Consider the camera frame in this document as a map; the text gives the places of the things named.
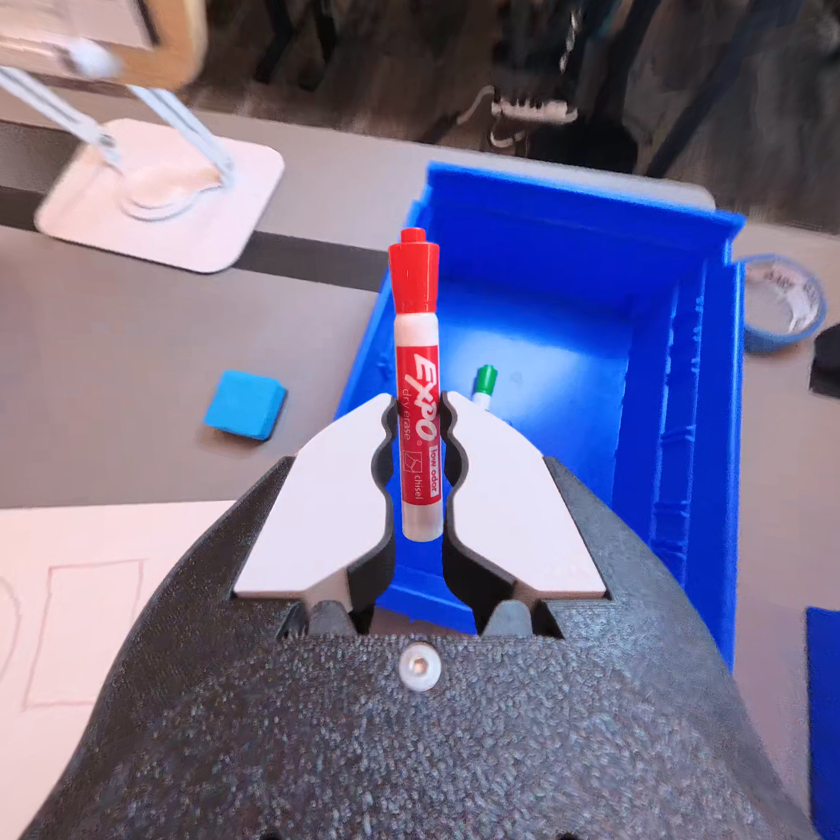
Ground green dry erase marker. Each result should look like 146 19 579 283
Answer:
470 364 513 426

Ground white whiteboard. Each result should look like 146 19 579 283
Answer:
0 500 239 840

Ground white stand with base plate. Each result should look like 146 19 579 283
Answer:
0 39 287 276

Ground red dry erase marker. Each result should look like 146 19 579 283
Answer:
394 311 445 543

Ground blue tape roll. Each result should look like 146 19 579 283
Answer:
742 254 828 356

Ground red marker cap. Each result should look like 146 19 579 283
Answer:
387 227 441 317

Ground blue plastic bin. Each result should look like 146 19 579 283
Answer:
805 606 840 840
335 161 748 675

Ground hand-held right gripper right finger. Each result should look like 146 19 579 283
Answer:
443 390 608 602

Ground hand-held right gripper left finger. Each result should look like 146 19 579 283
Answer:
233 392 399 602

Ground blue whiteboard eraser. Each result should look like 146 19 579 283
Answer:
203 369 289 442

